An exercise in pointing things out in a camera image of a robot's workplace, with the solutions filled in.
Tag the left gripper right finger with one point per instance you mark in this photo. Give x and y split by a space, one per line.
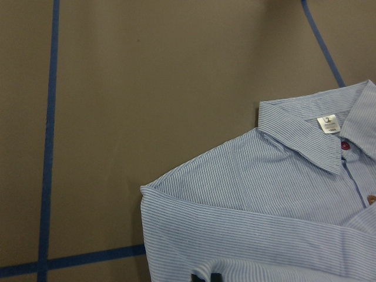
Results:
215 277

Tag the light blue striped shirt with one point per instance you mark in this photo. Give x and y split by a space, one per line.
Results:
291 200

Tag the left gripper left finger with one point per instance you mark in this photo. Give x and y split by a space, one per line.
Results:
195 278

